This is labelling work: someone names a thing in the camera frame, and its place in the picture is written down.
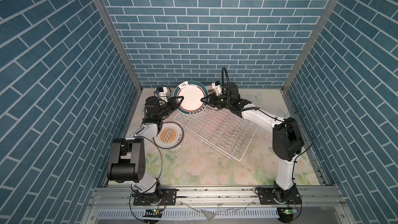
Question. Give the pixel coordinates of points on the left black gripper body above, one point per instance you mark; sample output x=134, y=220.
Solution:
x=164, y=110

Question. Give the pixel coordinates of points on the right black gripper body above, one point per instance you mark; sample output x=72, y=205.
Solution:
x=223, y=102

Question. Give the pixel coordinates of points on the large steam-logo green-red plate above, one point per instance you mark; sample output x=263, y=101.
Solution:
x=193, y=92

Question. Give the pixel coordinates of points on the small orange sunburst plate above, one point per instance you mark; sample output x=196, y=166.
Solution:
x=170, y=136

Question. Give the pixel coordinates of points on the white wire dish rack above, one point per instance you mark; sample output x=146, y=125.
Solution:
x=222, y=130

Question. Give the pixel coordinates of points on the large red-lettered plate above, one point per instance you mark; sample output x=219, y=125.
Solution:
x=211, y=90

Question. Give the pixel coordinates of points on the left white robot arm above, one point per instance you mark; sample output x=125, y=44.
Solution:
x=127, y=155

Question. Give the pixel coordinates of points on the left circuit board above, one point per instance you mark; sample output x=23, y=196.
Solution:
x=152, y=213

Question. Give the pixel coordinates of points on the circuit board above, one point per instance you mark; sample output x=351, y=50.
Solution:
x=152, y=213
x=286, y=214

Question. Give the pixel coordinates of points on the right circuit board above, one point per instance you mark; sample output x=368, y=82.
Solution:
x=286, y=214

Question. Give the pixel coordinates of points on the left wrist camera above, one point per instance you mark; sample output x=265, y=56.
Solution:
x=163, y=92

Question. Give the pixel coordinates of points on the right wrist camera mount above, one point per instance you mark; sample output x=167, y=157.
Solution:
x=217, y=88

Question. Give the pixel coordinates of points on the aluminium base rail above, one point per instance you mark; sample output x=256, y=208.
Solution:
x=218, y=205

